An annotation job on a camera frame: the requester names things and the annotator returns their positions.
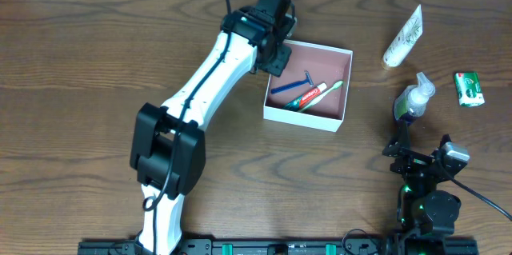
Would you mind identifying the clear foam pump bottle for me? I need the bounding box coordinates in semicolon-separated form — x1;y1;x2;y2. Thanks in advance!
393;72;435;125

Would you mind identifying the blue disposable razor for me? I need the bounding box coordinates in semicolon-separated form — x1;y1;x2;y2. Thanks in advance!
270;70;314;94

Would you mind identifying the white box pink interior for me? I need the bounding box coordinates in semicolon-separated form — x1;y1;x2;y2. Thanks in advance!
263;40;353;132

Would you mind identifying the red white toothpaste tube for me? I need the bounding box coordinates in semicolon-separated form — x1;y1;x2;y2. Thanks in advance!
283;82;327;111

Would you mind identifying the green toothbrush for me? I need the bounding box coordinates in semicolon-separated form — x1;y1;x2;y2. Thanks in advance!
298;80;344;113

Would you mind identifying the green Dettol soap box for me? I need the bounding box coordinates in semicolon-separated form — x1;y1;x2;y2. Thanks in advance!
454;72;485;107

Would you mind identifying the cream leaf-print lotion tube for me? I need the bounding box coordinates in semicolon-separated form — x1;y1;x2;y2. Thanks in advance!
382;5;423;70

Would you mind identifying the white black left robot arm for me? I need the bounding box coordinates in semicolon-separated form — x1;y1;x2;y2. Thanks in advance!
130;6;297;254

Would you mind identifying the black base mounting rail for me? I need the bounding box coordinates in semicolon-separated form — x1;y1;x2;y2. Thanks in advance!
77;237;479;255

